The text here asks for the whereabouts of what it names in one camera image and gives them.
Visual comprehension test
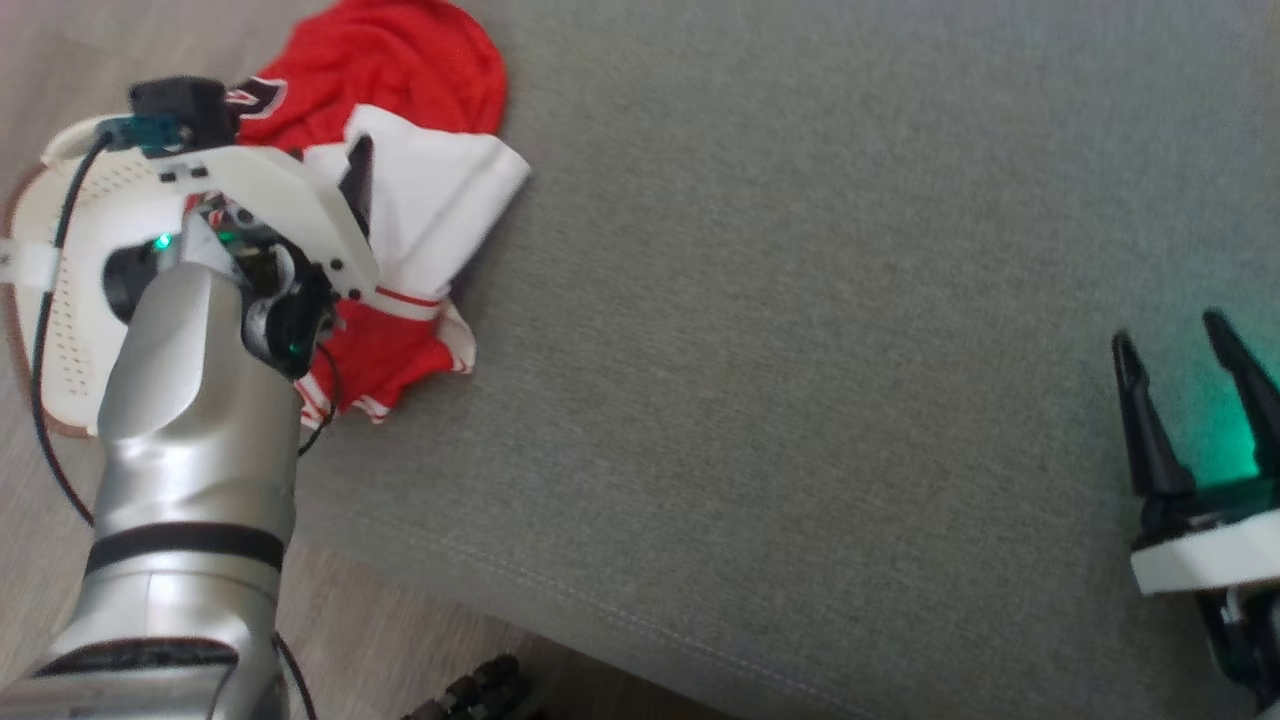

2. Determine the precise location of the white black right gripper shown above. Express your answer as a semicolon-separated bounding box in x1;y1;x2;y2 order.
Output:
1112;310;1280;701

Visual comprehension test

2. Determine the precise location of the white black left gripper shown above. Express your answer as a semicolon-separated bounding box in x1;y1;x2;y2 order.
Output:
160;133;380;383

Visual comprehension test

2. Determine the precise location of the red white basketball jersey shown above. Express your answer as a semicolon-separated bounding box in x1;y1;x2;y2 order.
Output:
183;0;532;431

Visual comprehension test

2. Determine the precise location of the white perforated laundry basket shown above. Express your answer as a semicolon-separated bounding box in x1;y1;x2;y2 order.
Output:
0;112;216;441

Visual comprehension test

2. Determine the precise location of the large grey sofa seat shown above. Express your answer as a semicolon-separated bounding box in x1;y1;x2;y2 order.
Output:
285;0;1280;720

